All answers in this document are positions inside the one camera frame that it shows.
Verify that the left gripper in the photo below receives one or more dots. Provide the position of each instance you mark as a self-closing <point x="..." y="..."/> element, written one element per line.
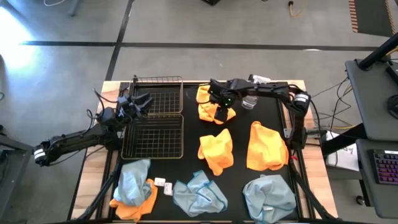
<point x="127" y="107"/>

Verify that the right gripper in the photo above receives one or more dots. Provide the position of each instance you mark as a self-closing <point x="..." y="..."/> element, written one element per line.
<point x="224" y="91"/>

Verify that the orange microfiber towel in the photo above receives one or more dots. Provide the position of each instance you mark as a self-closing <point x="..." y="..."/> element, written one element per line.
<point x="265" y="146"/>
<point x="217" y="149"/>
<point x="205" y="112"/>
<point x="136" y="211"/>

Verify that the light blue microfiber towel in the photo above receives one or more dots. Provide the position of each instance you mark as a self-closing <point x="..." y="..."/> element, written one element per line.
<point x="269" y="196"/>
<point x="199" y="196"/>
<point x="132" y="180"/>

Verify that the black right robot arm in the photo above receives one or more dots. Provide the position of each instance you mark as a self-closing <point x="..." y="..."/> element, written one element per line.
<point x="270" y="88"/>

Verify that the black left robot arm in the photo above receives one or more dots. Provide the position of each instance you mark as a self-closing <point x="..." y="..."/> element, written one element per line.
<point x="74" y="140"/>

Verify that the clear spray bottle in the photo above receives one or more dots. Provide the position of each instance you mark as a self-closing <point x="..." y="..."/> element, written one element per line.
<point x="248" y="102"/>

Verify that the grey furniture leg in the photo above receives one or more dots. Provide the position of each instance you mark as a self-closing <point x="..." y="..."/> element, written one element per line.
<point x="74" y="7"/>

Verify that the white paper sheet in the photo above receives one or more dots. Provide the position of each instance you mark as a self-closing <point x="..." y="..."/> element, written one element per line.
<point x="345" y="158"/>

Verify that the grey desk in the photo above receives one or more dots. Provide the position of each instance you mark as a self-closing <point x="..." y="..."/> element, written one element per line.
<point x="385" y="199"/>
<point x="367" y="102"/>

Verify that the grey side table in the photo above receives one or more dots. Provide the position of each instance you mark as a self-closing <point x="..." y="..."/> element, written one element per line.
<point x="12" y="174"/>

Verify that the black caster wheel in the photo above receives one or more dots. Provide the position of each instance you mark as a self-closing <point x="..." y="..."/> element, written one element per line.
<point x="360" y="200"/>

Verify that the black monitor pole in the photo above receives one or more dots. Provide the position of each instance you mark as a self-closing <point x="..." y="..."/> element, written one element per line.
<point x="377" y="51"/>

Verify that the backlit black keyboard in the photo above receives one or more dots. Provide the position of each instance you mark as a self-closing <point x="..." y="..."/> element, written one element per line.
<point x="385" y="168"/>

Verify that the black flat device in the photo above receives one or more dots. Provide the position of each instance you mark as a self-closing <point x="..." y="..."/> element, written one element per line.
<point x="393" y="73"/>

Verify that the black mat with orange stripes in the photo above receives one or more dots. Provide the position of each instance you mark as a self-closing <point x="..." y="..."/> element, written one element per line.
<point x="373" y="18"/>

